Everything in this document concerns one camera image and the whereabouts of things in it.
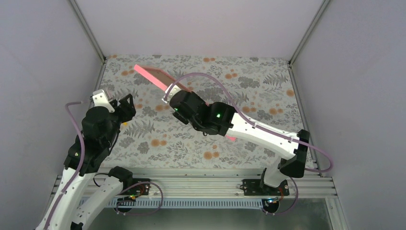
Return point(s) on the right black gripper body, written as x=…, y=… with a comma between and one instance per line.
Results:
x=175, y=114

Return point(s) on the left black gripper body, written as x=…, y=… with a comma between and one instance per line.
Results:
x=127, y=113

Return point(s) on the pink picture frame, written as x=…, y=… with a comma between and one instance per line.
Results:
x=161, y=79

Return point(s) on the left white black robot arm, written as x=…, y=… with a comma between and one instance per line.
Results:
x=93, y=144

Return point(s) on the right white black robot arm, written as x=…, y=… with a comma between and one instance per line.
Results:
x=291, y=147

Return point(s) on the floral patterned table mat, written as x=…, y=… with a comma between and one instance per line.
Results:
x=154, y=138

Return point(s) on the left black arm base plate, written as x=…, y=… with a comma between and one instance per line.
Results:
x=139, y=190

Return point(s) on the aluminium rail base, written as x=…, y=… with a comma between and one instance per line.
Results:
x=219, y=189

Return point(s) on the left aluminium corner post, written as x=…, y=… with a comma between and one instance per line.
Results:
x=87, y=30

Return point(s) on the aluminium corner post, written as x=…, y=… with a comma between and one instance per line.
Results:
x=87, y=30
x=324, y=5

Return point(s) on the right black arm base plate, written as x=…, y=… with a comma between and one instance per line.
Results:
x=255, y=187

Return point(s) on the right aluminium corner post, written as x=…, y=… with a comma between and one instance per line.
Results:
x=324, y=5

